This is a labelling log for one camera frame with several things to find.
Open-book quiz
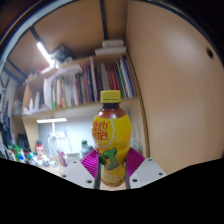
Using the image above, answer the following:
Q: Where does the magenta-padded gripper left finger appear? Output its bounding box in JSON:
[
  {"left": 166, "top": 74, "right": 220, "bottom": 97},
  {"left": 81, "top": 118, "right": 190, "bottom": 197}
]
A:
[{"left": 60, "top": 148, "right": 102, "bottom": 190}]

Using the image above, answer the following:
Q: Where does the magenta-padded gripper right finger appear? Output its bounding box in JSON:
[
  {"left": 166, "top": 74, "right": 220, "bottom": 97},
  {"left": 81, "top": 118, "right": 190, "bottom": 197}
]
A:
[{"left": 123, "top": 147, "right": 168, "bottom": 190}]

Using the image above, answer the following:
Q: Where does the yellow drink bottle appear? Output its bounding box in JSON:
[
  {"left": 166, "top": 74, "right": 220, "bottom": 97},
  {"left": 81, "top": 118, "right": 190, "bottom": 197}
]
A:
[{"left": 91, "top": 89, "right": 133, "bottom": 188}]

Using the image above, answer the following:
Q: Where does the pink pouch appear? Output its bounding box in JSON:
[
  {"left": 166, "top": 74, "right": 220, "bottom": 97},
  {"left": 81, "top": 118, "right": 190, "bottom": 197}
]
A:
[{"left": 59, "top": 150, "right": 68, "bottom": 166}]

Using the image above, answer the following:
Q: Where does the tall green bottle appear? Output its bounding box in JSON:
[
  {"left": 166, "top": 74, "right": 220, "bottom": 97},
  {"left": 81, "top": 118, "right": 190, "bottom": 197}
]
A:
[{"left": 80, "top": 139, "right": 90, "bottom": 154}]

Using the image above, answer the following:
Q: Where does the white canister red lid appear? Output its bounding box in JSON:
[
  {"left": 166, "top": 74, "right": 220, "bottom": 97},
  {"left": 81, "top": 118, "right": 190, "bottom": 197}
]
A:
[{"left": 34, "top": 140, "right": 46, "bottom": 159}]

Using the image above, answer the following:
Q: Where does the white bar desk lamp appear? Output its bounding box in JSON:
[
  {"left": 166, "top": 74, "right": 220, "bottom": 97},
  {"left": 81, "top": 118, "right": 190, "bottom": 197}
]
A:
[{"left": 35, "top": 117, "right": 69, "bottom": 148}]

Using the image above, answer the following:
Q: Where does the wooden shelf unit with books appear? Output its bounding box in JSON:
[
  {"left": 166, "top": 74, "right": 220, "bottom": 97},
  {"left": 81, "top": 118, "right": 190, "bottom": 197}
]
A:
[{"left": 11, "top": 38, "right": 149, "bottom": 158}]

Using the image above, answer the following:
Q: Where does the ceiling tube light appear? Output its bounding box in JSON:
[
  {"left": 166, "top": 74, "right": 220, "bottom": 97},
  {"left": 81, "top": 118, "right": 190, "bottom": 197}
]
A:
[{"left": 35, "top": 41, "right": 56, "bottom": 68}]

